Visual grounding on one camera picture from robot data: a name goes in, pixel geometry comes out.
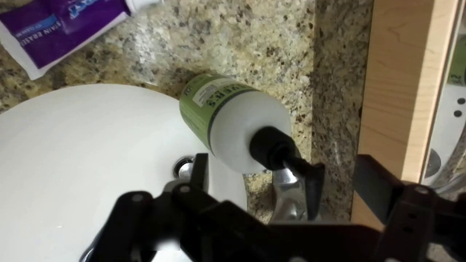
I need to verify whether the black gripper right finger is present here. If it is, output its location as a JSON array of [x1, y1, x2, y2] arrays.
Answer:
[[354, 154, 466, 262]]

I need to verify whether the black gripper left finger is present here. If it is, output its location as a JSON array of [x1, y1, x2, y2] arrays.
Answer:
[[89, 151, 274, 262]]

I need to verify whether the white oval sink basin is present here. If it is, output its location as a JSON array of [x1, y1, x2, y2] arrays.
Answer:
[[0, 82, 250, 262]]

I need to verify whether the green pump soap bottle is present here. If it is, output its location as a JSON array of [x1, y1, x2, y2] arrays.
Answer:
[[178, 71, 327, 222]]

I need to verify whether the chrome faucet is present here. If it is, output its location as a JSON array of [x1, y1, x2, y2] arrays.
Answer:
[[165, 154, 315, 223]]

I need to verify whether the light wooden cabinet panel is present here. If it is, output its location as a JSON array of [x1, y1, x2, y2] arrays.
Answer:
[[350, 0, 464, 231]]

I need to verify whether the purple toothpaste tube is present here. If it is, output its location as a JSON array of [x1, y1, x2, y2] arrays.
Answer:
[[0, 0, 162, 81]]

